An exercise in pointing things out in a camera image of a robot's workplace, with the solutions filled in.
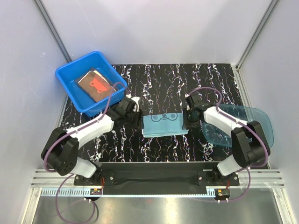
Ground blue striped towel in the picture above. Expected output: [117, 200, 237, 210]
[142, 113, 188, 138]

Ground brown towel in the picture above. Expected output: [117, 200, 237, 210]
[76, 70, 117, 102]

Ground dark grey-blue towel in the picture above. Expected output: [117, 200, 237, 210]
[74, 79, 80, 87]

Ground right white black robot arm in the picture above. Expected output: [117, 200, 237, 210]
[183, 94, 271, 185]

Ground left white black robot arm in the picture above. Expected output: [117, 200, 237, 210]
[41, 95, 143, 185]

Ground translucent teal plastic basket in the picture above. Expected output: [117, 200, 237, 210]
[202, 104, 274, 147]

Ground blue plastic bin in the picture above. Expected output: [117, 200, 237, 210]
[55, 51, 128, 117]

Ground right small connector board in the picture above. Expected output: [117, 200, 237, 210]
[216, 189, 230, 197]

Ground small connector board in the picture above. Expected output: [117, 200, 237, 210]
[90, 188, 103, 196]
[216, 189, 230, 197]

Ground left small connector board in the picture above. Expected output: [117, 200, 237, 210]
[90, 188, 103, 196]

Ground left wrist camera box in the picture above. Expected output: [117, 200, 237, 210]
[126, 94, 141, 112]

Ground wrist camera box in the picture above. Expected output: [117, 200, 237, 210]
[126, 94, 141, 112]
[185, 93, 204, 110]

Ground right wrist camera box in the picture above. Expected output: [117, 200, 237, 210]
[185, 93, 204, 110]

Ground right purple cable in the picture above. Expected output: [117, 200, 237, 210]
[186, 87, 269, 201]

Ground purple cable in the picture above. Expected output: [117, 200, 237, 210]
[186, 87, 269, 201]
[43, 82, 128, 222]

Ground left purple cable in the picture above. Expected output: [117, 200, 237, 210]
[43, 82, 128, 222]

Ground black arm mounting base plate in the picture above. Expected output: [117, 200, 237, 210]
[74, 162, 240, 187]

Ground aluminium front rail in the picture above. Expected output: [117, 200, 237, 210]
[31, 169, 284, 198]

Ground right aluminium frame post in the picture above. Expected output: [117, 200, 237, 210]
[235, 0, 280, 70]

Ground aluminium frame post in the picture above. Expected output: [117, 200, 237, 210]
[235, 0, 280, 70]
[33, 0, 72, 63]

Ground left aluminium frame post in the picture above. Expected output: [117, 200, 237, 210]
[33, 0, 72, 63]

